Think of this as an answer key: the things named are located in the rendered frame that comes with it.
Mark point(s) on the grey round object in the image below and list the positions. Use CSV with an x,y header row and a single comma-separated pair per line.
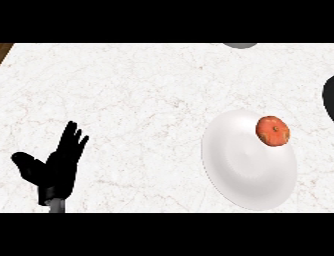
x,y
239,45

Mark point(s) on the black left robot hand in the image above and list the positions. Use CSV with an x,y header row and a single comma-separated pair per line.
x,y
59,166

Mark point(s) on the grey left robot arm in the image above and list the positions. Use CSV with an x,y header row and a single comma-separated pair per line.
x,y
56,206

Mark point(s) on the orange round fruit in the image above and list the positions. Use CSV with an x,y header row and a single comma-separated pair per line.
x,y
272,131

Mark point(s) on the white plate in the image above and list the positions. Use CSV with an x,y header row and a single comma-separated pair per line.
x,y
248,166

